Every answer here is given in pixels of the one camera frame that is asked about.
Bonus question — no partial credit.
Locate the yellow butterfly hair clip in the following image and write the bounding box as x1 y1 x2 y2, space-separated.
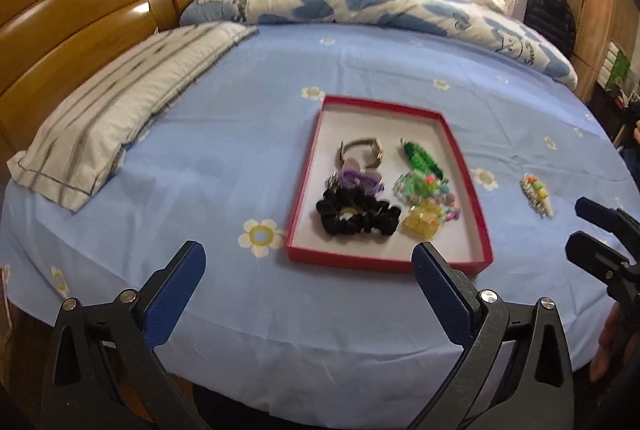
401 200 444 242

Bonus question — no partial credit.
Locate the light green hair tie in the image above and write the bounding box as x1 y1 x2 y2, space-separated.
391 169 452 206

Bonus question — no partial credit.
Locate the green beaded bracelet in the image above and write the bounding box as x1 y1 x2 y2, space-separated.
400 137 445 179

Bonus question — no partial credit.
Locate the black scrunchie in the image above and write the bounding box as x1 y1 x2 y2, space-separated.
316 187 401 237

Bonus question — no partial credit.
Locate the purple hair tie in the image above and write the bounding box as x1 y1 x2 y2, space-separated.
336 156 386 196

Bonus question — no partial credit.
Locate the brown strap wristwatch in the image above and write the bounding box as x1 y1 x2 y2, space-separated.
336 138 384 169

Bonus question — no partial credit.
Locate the silver rhinestone hair clip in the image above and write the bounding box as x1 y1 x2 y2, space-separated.
326 172 345 192

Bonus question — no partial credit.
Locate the person's right hand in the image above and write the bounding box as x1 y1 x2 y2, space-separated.
589 303 639 382

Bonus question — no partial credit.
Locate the colourful beaded hair clip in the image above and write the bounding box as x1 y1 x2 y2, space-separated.
520 173 554 219

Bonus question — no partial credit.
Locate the red shallow cardboard tray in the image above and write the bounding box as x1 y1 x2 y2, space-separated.
286 95 494 275

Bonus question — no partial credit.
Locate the grey striped pillow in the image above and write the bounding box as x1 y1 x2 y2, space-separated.
8 22 258 212

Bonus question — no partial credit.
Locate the wooden wardrobe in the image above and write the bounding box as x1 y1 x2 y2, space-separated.
567 0 639 103

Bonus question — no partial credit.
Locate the black backpack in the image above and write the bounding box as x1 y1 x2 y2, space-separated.
524 0 576 58

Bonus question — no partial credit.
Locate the blue white patterned duvet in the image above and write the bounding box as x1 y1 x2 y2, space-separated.
180 0 578 90

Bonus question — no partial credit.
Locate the wooden headboard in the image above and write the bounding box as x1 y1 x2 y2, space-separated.
1 0 192 160

